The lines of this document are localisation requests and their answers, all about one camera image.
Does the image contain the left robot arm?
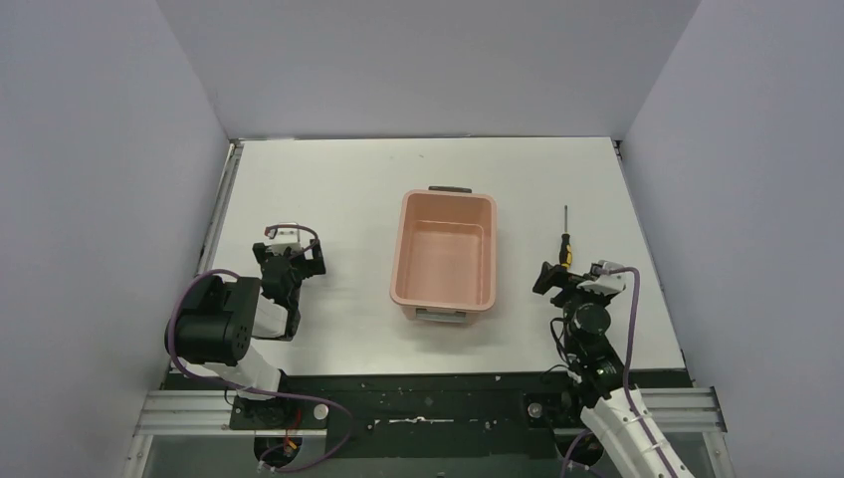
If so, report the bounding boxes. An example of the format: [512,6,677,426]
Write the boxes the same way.
[164,238,326,401]

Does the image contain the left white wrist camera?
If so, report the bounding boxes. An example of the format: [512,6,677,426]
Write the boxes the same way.
[265,223,303,256]

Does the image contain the aluminium front rail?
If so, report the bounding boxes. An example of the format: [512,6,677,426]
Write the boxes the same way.
[134,388,727,437]

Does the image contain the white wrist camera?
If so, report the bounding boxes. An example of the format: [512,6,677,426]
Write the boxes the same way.
[265,223,303,256]
[576,260,626,296]

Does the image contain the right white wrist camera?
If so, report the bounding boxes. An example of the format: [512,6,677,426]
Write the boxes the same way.
[576,260,626,296]

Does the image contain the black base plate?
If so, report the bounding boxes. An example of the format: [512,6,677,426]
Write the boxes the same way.
[217,370,613,459]

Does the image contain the black yellow screwdriver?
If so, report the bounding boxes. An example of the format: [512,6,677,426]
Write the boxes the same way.
[558,205,573,269]

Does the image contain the left side aluminium rail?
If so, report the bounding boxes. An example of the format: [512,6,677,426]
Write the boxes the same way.
[196,139,244,274]

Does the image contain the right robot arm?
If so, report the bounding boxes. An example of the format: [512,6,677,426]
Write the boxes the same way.
[532,261,692,477]

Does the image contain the aluminium rail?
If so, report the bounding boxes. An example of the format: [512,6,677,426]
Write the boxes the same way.
[134,388,727,437]
[196,139,244,274]

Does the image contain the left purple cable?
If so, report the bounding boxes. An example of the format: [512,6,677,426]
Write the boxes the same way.
[167,223,355,475]

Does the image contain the pink plastic bin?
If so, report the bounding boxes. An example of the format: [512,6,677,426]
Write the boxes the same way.
[389,186,498,326]

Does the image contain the purple cable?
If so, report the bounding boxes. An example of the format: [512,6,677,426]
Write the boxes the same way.
[560,263,684,478]
[167,223,355,475]

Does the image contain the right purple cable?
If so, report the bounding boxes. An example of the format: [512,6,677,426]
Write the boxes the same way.
[560,263,684,478]

